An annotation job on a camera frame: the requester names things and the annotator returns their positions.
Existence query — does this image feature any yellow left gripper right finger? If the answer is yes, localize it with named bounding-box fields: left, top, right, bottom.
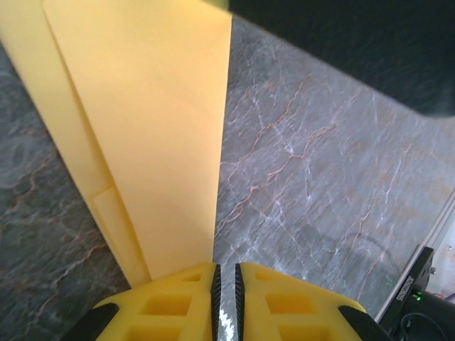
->
left=234, top=262, right=387, bottom=341

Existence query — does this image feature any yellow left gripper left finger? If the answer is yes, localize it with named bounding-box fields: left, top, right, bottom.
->
left=65, top=262, right=222, bottom=341

